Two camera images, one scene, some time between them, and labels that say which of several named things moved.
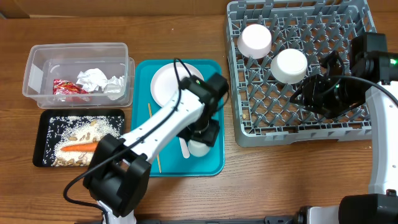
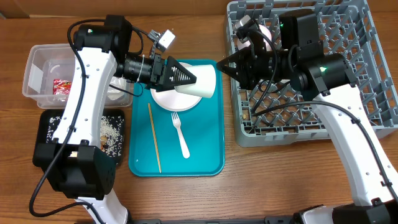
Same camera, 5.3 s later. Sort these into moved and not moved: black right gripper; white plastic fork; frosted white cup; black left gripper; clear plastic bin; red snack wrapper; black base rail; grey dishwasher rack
Moved: black left gripper; frosted white cup; black right gripper
Not moved: black base rail; clear plastic bin; grey dishwasher rack; white plastic fork; red snack wrapper
